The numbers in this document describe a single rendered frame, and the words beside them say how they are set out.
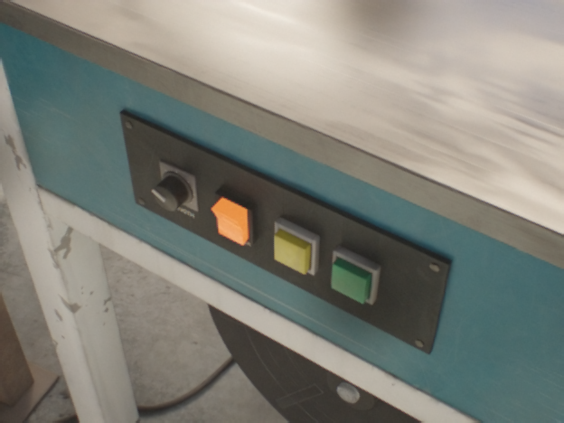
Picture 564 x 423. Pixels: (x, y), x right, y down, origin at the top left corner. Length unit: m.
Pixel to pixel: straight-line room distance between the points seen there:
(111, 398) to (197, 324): 0.31
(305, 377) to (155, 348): 0.34
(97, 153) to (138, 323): 0.70
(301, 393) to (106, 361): 0.24
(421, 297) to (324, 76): 0.15
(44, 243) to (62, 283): 0.05
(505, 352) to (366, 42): 0.21
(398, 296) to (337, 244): 0.05
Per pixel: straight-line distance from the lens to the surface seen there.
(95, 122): 0.62
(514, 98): 0.51
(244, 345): 1.04
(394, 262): 0.50
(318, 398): 1.03
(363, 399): 0.91
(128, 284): 1.37
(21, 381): 1.25
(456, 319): 0.52
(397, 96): 0.50
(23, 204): 0.79
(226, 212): 0.54
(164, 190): 0.57
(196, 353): 1.27
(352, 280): 0.51
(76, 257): 0.83
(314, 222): 0.52
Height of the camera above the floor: 1.03
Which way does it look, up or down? 45 degrees down
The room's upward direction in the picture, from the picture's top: straight up
